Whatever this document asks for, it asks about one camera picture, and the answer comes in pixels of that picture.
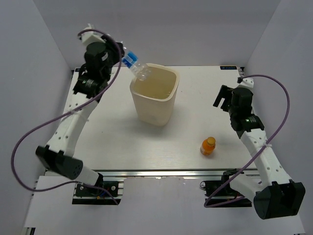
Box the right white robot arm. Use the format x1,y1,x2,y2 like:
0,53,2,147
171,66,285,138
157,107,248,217
208,76,306,219

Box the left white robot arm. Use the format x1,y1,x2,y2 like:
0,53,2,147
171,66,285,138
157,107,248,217
36,25,124,195

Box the right blue corner label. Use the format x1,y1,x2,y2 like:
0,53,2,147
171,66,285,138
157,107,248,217
220,66,237,70

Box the cream plastic bin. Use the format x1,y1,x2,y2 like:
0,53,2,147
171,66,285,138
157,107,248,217
130,63,180,126

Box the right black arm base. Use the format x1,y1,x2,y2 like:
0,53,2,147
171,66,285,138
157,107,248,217
200,169,252,208

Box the purple cable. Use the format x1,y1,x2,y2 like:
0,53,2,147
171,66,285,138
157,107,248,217
10,29,123,192
203,74,291,208

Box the aluminium table rail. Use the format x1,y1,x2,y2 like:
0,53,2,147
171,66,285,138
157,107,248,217
44,168,260,179

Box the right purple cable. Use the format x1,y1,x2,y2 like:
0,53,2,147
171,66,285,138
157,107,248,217
203,74,291,208

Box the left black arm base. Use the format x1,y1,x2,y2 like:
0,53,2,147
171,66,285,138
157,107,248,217
72,176,124,206

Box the orange juice bottle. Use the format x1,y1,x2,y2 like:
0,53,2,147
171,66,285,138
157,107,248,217
200,137,216,156

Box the blue-label water bottle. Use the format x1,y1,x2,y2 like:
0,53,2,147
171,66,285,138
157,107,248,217
122,47,151,81

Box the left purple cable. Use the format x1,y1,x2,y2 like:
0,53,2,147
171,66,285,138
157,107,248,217
10,29,123,192

